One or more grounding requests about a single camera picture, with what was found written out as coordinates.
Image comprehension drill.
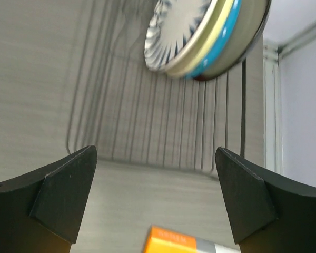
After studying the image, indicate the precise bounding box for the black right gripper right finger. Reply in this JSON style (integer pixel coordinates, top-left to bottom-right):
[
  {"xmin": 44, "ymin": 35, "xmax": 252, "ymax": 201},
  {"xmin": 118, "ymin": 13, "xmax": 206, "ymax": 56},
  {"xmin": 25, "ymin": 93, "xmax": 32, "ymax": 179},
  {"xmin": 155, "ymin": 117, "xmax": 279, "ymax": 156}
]
[{"xmin": 215, "ymin": 147, "xmax": 316, "ymax": 253}]

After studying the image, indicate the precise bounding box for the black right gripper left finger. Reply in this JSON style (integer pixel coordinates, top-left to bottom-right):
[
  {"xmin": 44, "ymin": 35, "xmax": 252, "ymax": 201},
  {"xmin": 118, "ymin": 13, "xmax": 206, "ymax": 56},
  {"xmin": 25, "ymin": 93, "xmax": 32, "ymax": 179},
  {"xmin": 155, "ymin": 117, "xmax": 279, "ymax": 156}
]
[{"xmin": 0, "ymin": 145, "xmax": 97, "ymax": 252}]

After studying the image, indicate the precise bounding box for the blue polka dot plate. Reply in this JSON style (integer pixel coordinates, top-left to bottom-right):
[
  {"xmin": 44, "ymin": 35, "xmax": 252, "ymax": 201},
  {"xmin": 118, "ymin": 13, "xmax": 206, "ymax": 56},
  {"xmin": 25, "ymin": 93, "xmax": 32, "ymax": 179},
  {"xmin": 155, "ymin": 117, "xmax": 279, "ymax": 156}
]
[{"xmin": 185, "ymin": 1, "xmax": 242, "ymax": 79}]

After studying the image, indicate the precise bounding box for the dark red rimmed plate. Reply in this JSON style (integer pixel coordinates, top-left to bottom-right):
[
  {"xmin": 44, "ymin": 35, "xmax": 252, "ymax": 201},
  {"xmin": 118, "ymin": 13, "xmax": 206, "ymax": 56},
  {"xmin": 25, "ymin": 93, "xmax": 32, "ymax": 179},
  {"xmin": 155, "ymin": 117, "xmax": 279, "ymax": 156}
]
[{"xmin": 194, "ymin": 0, "xmax": 271, "ymax": 81}]

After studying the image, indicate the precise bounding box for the white blue striped plate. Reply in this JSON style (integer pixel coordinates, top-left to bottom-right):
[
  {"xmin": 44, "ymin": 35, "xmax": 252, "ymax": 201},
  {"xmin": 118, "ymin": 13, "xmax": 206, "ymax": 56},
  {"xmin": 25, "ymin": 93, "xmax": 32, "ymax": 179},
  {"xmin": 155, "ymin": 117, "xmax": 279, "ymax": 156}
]
[{"xmin": 144, "ymin": 1, "xmax": 219, "ymax": 71}]

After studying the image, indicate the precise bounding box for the cream plate with twig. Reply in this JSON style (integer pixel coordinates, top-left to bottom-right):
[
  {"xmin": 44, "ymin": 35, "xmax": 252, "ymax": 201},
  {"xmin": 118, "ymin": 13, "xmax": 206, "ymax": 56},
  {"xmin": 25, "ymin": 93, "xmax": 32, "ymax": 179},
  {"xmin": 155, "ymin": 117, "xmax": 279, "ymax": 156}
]
[{"xmin": 166, "ymin": 0, "xmax": 234, "ymax": 77}]

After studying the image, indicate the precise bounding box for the orange folder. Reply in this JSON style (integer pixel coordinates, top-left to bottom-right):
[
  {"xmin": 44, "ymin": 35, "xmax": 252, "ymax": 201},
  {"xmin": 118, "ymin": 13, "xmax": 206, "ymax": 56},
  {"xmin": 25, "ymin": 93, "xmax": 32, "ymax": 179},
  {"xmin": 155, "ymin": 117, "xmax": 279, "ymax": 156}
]
[{"xmin": 142, "ymin": 225, "xmax": 240, "ymax": 253}]

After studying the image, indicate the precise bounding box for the black wire dish rack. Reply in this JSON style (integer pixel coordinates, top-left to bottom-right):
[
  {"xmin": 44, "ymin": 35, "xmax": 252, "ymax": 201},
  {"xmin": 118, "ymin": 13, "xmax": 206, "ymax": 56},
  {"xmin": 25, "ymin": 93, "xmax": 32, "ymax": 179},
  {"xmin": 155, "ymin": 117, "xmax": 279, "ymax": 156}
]
[{"xmin": 65, "ymin": 1, "xmax": 246, "ymax": 174}]

